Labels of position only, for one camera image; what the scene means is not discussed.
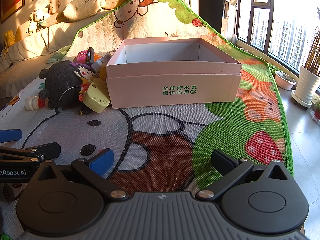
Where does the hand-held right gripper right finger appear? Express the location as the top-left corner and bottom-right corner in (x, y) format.
(195, 149), (292, 202)

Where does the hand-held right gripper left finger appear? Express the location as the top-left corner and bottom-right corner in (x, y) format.
(31, 148), (128, 202)

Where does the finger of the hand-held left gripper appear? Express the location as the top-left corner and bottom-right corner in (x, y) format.
(0, 129), (22, 143)
(0, 142), (61, 167)

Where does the black plush toy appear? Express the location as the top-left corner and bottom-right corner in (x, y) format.
(39, 60), (87, 109)

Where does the pink cardboard box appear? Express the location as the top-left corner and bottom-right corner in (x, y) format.
(105, 37), (242, 109)

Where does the pink plastic mesh basket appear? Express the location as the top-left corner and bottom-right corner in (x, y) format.
(77, 50), (98, 63)

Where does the small white red bottle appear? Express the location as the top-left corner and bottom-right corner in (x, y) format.
(24, 96), (46, 111)

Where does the pale yellow plastic toy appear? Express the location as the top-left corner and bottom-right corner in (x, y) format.
(83, 78), (111, 112)

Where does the colourful flower charm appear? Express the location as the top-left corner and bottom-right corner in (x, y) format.
(78, 84), (88, 117)

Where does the printed cartoon play mat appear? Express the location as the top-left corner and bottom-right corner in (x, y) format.
(0, 0), (294, 205)

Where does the purple white cartoon figure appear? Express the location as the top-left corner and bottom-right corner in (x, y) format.
(73, 64), (97, 82)

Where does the green white cloth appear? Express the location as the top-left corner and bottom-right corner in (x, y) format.
(46, 44), (73, 64)

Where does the beige covered sofa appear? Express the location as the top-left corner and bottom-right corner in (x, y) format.
(0, 4), (120, 98)

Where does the yellow plush toy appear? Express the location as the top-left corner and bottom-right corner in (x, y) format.
(2, 30), (16, 54)

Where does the wheeled plant stand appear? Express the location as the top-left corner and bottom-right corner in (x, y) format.
(291, 90), (313, 111)

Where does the grey cylindrical bottle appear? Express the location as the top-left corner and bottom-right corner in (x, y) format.
(91, 54), (113, 72)

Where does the small white planter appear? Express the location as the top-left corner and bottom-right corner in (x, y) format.
(274, 65), (297, 91)

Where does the black plastic toy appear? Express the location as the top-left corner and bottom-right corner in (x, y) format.
(86, 47), (97, 67)

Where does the small plant red pot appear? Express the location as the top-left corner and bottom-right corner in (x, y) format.
(311, 96), (320, 124)

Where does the potted palm white pot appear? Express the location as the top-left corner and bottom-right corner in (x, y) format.
(295, 27), (320, 105)

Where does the white stuffed animal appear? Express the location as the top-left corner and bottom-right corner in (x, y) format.
(26, 9), (49, 35)

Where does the beige stuffed animal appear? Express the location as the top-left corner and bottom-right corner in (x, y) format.
(48, 0), (63, 15)

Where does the cream pillow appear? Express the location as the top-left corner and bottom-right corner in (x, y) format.
(62, 0), (108, 21)

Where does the black framed window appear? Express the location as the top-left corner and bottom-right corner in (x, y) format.
(236, 0), (320, 78)

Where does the orange pillow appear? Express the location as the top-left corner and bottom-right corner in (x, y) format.
(103, 0), (128, 10)

